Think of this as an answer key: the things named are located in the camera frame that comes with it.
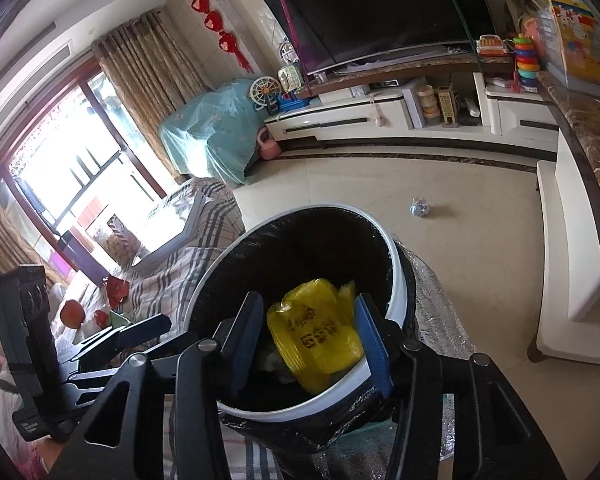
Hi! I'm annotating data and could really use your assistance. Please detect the rainbow stacking ring toy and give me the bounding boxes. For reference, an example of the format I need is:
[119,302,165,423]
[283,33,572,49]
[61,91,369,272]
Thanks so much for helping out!
[511,34,538,92]

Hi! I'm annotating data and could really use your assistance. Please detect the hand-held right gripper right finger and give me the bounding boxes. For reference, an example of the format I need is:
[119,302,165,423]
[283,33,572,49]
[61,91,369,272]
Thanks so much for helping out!
[352,292,568,480]

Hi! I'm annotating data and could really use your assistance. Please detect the blue plastic toy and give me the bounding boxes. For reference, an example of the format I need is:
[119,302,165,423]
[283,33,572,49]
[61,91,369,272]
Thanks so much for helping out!
[275,94,311,111]

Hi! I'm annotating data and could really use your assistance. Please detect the yellow stacked containers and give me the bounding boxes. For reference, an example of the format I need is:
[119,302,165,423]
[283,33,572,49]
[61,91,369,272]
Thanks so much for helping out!
[414,85,438,121]

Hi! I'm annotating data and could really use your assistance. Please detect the white trash can black liner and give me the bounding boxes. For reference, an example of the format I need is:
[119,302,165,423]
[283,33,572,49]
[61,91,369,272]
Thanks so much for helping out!
[182,203,418,456]

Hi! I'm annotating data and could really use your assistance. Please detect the red snack bag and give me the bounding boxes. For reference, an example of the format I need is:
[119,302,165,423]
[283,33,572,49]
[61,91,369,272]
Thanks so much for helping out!
[105,275,131,308]

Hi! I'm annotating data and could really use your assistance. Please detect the red hanging knot decoration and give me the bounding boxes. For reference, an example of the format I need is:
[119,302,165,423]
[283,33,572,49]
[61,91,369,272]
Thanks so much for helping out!
[181,0,255,73]

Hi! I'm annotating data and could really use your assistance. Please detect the beige perforated rack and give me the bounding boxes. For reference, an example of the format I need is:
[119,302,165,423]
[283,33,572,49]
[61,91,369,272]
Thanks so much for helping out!
[437,84,458,127]

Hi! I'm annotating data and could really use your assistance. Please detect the orange round fruit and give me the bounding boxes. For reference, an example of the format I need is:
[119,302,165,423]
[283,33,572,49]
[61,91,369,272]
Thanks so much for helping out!
[60,300,86,330]

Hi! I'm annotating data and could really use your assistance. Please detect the beige patterned curtain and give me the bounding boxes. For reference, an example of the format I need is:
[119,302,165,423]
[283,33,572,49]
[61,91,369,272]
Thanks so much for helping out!
[92,10,211,196]

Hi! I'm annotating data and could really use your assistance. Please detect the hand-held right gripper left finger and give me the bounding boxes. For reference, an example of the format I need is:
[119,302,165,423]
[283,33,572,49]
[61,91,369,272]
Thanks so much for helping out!
[47,290,266,480]

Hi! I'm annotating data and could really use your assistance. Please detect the orange toy cash register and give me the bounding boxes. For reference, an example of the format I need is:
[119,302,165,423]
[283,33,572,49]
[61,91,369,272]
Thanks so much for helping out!
[476,34,511,57]

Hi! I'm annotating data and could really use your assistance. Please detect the pink kettlebell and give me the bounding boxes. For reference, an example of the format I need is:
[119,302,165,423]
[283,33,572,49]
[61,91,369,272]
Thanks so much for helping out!
[255,127,282,161]

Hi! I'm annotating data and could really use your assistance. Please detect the yellow picture box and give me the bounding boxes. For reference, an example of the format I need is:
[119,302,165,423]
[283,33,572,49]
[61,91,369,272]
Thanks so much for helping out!
[547,0,600,86]

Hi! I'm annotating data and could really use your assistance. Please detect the teal covered armchair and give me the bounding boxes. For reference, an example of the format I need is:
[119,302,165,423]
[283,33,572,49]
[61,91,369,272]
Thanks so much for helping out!
[159,79,281,186]

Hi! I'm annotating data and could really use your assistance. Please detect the silver foil sheet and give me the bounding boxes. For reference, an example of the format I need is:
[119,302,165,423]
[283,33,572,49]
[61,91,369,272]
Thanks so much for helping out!
[395,242,476,463]

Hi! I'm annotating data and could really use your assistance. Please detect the black flat television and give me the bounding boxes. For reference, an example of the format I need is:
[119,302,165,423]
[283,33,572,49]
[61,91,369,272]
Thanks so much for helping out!
[260,0,498,77]

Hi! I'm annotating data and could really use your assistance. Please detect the white television cabinet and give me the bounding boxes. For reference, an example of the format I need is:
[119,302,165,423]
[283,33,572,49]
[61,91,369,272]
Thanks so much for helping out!
[262,55,561,153]

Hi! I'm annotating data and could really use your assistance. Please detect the small white fan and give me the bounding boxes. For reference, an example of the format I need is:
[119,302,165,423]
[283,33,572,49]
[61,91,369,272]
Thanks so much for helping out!
[250,76,281,111]

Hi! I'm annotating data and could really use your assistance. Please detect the sliding glass door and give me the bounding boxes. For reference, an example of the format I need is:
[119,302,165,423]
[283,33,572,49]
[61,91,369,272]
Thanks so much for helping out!
[0,55,171,281]

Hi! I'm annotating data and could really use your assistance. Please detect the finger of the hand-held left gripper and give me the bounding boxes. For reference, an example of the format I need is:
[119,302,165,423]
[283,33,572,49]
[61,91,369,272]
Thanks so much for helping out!
[72,312,174,362]
[57,360,131,411]

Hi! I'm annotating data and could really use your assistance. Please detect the brown marble top cabinet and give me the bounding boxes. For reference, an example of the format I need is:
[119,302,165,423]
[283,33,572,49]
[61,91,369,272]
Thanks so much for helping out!
[527,70,600,361]

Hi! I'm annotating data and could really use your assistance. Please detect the yellow plastic bag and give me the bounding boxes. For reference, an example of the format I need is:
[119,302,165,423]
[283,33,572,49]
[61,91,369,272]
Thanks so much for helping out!
[266,277,366,395]

